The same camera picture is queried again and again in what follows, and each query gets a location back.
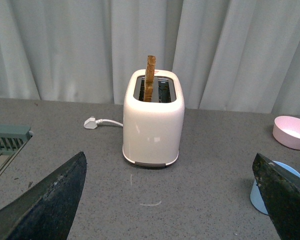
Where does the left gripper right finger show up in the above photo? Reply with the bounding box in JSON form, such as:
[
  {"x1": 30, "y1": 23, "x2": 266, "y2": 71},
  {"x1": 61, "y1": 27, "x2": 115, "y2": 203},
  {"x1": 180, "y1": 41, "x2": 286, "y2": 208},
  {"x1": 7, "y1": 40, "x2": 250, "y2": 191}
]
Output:
[{"x1": 252, "y1": 153, "x2": 300, "y2": 240}]

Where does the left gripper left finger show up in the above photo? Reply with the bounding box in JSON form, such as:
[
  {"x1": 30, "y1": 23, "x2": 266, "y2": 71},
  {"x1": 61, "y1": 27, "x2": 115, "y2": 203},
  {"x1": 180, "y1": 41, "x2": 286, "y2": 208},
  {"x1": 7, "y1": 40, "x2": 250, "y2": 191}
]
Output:
[{"x1": 0, "y1": 152, "x2": 87, "y2": 240}]

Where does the blue cup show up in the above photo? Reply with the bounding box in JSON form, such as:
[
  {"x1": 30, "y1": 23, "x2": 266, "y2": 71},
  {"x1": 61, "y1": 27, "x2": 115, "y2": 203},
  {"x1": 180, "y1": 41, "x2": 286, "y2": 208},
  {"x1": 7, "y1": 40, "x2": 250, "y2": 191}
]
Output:
[{"x1": 250, "y1": 161, "x2": 300, "y2": 215}]

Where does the pink bowl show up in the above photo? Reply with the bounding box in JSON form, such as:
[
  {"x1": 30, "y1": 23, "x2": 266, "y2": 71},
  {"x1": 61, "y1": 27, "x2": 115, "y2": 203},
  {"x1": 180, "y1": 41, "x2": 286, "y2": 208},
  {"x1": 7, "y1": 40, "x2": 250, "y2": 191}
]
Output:
[{"x1": 272, "y1": 115, "x2": 300, "y2": 150}]

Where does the green dish rack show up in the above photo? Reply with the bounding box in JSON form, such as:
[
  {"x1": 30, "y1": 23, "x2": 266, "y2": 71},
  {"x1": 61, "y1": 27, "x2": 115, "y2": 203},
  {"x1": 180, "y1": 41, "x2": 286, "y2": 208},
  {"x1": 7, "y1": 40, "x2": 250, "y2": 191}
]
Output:
[{"x1": 0, "y1": 124, "x2": 32, "y2": 176}]

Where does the cream white toaster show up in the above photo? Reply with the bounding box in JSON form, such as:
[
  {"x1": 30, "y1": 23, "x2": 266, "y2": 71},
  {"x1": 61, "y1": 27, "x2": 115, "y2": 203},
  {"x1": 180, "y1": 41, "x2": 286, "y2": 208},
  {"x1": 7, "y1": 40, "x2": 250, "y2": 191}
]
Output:
[{"x1": 122, "y1": 69, "x2": 185, "y2": 167}]

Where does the white curtain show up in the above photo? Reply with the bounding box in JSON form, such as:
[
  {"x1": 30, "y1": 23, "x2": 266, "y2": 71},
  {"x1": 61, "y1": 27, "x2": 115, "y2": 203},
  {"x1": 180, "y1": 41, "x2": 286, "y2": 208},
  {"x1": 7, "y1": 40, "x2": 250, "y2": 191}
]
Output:
[{"x1": 0, "y1": 0, "x2": 300, "y2": 115}]

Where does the toast bread slice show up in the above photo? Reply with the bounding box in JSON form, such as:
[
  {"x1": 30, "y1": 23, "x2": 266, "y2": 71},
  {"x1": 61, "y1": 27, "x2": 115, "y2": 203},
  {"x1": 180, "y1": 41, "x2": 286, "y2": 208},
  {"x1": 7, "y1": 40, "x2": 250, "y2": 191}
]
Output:
[{"x1": 143, "y1": 55, "x2": 156, "y2": 102}]

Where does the white power plug cable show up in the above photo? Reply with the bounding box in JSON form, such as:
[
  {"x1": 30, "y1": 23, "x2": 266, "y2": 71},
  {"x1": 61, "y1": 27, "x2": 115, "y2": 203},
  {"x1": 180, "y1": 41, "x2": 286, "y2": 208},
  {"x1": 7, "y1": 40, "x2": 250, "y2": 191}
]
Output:
[{"x1": 83, "y1": 115, "x2": 124, "y2": 130}]

